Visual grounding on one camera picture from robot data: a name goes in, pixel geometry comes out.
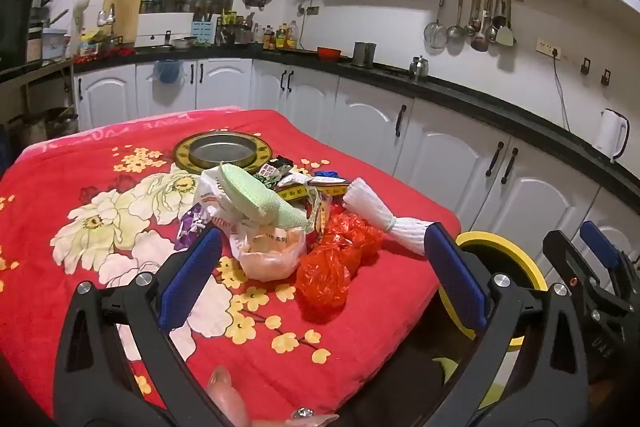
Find kettle power cable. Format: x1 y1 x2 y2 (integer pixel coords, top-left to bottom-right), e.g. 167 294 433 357
552 54 572 132

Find white electric kettle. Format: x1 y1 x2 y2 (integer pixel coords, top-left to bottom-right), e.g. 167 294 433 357
595 108 631 164

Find white plastic bag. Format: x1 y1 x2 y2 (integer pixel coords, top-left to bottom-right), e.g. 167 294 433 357
194 166 308 282

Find row of condiment bottles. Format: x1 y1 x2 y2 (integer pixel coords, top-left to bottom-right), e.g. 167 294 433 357
250 19 301 52

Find blue utensil holder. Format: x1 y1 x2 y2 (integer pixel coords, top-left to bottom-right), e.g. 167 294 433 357
192 19 217 48

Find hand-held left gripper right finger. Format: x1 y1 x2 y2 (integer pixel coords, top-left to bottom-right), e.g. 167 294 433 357
425 223 591 427

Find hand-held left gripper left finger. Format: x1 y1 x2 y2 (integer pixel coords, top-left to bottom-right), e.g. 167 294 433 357
54 224 236 427

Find red floral blanket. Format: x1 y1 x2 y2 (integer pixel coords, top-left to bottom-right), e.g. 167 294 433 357
0 107 461 423

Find white base cabinets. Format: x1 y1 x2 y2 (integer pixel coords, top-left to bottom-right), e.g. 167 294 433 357
72 57 640 303

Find dark candy wrapper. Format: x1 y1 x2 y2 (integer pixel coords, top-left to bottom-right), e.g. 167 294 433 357
257 157 295 188

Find person's left hand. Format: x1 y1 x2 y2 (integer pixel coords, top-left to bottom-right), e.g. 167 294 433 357
207 366 341 427

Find tall steel pot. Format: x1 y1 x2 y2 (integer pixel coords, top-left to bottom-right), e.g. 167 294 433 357
351 41 377 68

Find yellow cardboard packaging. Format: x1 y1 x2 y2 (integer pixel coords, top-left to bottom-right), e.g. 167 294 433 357
277 184 351 208

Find red plastic bag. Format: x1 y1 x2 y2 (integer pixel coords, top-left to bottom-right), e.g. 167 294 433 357
296 213 384 309

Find black microwave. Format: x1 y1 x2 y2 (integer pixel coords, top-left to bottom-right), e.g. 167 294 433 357
0 0 36 72

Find white foam net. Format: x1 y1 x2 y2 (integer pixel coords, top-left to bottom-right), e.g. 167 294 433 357
342 178 437 255

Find yellow-rimmed black bin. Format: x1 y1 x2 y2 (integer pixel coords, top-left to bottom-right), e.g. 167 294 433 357
437 231 544 410

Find green white striped cloth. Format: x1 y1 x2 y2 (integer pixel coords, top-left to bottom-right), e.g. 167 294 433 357
220 163 312 230

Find purple snack wrapper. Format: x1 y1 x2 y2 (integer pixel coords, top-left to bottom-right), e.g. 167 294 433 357
175 204 212 251

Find round yellow-rimmed metal tray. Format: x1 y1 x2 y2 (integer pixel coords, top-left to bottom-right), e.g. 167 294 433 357
173 132 273 171

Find small steel teapot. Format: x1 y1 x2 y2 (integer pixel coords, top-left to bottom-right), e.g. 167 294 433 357
409 55 431 81

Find row of hanging utensils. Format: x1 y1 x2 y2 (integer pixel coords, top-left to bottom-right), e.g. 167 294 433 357
424 0 524 54

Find wooden cutting board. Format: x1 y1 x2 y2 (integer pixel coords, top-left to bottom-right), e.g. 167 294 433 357
102 0 143 45

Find black kitchen countertop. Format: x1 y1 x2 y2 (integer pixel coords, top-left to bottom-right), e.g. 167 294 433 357
72 44 640 208

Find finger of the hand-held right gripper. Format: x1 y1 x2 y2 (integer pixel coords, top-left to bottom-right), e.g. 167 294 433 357
580 221 638 288
542 229 631 315

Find light blue container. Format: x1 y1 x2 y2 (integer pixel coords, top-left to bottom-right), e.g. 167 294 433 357
42 28 68 60

